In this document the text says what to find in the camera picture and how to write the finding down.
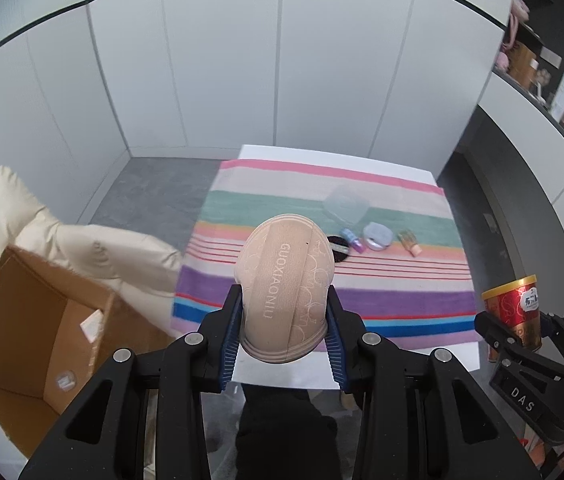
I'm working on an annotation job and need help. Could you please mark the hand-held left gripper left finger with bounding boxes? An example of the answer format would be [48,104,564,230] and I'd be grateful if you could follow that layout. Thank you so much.
[18,284,245,480]

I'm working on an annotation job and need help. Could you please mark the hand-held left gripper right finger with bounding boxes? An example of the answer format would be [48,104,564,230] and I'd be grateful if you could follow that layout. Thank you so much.
[326,285,545,480]

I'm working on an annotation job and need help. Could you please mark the red gold round can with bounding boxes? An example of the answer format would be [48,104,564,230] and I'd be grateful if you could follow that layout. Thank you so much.
[481,274,544,352]

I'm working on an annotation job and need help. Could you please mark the beige padded puff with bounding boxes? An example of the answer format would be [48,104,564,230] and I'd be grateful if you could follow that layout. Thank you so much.
[233,214,335,365]

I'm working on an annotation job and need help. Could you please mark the black powder puff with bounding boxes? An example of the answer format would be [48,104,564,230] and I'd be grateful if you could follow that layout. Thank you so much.
[326,234,351,264]

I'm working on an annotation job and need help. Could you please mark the small purple bottle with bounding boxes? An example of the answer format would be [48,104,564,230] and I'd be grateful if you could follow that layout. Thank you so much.
[340,228,367,254]

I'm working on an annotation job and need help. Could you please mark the small perfume bottle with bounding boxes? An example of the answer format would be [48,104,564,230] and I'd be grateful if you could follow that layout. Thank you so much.
[397,230,423,257]

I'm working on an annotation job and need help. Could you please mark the cardboard box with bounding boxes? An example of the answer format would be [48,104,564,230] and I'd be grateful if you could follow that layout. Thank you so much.
[0,245,173,460]

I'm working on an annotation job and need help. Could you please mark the person's black pants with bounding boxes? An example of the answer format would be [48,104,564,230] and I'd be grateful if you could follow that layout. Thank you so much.
[234,382,340,480]

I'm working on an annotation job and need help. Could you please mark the round white compact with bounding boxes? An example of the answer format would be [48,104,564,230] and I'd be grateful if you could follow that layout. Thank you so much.
[363,221,393,252]

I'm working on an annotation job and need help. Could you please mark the clear plastic container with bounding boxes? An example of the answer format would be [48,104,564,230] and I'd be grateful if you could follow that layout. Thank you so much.
[323,185,370,225]

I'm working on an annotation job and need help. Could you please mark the striped cloth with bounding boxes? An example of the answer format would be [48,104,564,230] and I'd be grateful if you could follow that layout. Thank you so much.
[171,159,480,356]

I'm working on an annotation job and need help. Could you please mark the pink plush toy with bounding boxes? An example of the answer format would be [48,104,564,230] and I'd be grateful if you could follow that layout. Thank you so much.
[497,0,532,73]

